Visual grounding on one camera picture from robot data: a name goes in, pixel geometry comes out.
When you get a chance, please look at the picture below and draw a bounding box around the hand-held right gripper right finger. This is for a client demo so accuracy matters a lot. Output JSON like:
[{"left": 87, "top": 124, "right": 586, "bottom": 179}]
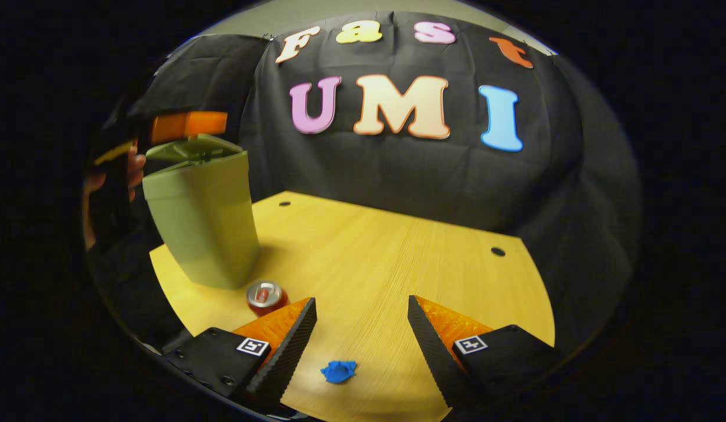
[{"left": 408, "top": 295, "right": 566, "bottom": 411}]

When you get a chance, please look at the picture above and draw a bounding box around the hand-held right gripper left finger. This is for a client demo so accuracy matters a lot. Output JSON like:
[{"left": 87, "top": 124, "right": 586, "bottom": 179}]
[{"left": 162, "top": 297, "right": 318, "bottom": 414}]

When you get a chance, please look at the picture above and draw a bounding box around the red pop can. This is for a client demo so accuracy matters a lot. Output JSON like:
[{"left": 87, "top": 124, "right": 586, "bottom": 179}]
[{"left": 247, "top": 280, "right": 289, "bottom": 318}]

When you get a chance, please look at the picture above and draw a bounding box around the blue paper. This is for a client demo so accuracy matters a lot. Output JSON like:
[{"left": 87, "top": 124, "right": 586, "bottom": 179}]
[{"left": 320, "top": 360, "right": 358, "bottom": 385}]

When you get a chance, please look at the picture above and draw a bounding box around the green desktop garbage bin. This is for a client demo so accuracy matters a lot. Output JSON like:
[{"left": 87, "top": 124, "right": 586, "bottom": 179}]
[{"left": 142, "top": 134, "right": 261, "bottom": 291}]

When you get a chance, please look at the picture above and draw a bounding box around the wooden desktop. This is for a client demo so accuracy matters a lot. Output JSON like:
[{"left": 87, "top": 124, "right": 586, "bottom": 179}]
[{"left": 149, "top": 190, "right": 556, "bottom": 422}]

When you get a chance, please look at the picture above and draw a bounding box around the black backdrop cloth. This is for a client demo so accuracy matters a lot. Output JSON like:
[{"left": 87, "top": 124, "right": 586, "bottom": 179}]
[{"left": 87, "top": 11, "right": 642, "bottom": 352}]

